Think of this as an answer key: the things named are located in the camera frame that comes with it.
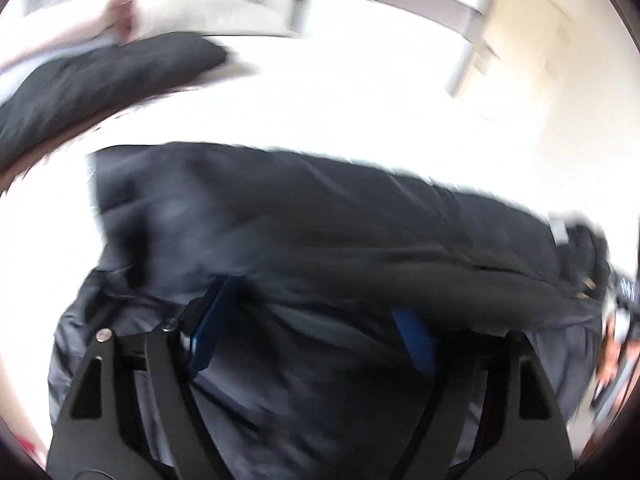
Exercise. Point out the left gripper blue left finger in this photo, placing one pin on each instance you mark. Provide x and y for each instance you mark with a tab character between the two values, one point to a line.
206	320

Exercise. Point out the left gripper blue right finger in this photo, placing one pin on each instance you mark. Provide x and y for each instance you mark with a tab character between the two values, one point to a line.
417	340

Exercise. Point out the black quilted puffer jacket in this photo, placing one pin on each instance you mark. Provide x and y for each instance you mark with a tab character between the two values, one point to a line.
311	379

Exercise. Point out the person's right hand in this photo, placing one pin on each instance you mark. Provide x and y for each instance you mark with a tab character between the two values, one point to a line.
616	345

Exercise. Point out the cream door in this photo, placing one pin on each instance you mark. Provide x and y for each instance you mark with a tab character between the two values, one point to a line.
561	78

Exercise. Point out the white bed with blanket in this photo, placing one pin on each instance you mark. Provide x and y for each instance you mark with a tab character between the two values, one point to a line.
272	95

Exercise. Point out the folded black garment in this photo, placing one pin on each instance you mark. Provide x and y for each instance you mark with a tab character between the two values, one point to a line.
63	93

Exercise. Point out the pink pillow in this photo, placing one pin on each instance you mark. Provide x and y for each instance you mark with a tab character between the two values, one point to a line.
63	24

